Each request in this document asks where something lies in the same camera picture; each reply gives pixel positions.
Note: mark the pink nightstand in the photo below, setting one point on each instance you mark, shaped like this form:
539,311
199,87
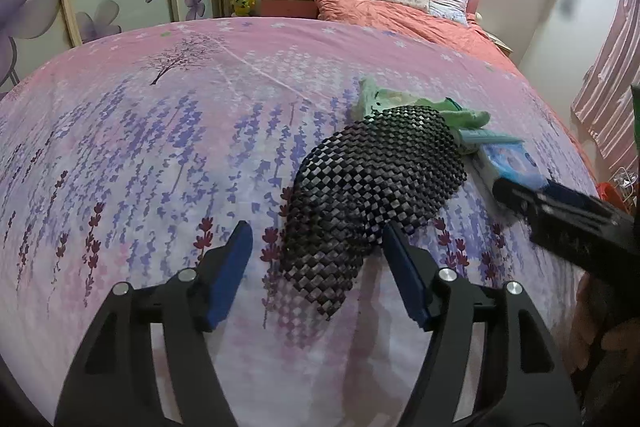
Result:
285,7

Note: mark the pink lavender printed blanket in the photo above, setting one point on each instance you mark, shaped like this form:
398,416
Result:
125,157

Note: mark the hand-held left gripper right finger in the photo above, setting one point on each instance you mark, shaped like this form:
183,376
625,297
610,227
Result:
407,277

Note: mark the orange plastic basket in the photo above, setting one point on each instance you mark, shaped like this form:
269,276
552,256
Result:
612,194

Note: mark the orange duvet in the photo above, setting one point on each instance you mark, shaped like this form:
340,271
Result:
400,19

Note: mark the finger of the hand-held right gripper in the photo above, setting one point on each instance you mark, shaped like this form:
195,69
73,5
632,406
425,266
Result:
575,237
575,199

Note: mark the pink striped curtain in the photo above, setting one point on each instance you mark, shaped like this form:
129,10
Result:
615,97

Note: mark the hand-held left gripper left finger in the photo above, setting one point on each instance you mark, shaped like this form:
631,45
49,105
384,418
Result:
227,282

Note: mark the person's right hand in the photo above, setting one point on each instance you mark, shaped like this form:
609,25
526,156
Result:
582,312

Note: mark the light blue tissue packet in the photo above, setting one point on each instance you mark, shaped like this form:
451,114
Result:
510,164

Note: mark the green cloth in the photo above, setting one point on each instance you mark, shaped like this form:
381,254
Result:
395,99

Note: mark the black woven mesh mat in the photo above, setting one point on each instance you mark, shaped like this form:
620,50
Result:
370,187

